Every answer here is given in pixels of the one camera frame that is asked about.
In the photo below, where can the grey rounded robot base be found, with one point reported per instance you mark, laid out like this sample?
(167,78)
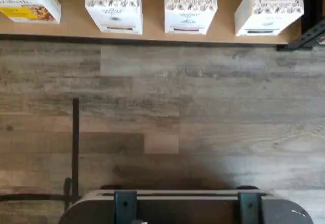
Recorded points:
(279,211)

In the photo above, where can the wooden shelf board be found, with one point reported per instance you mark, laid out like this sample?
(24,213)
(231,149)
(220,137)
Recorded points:
(152,10)

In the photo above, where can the white tea box black strip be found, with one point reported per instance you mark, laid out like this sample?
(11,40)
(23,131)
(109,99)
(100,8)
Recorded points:
(266,13)

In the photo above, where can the white tea box yellow strip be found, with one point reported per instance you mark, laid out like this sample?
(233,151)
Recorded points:
(114,5)

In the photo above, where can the black floor tape strip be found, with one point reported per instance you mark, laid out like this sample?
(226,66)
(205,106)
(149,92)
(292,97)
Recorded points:
(75,145)

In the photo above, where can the white and yellow granola box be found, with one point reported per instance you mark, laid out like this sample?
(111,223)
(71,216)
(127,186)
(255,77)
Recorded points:
(38,0)

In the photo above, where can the white tea box pink strip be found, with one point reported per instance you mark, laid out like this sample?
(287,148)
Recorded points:
(190,5)

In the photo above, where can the dark green base bracket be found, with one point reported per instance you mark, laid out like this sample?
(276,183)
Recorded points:
(124,206)
(250,206)

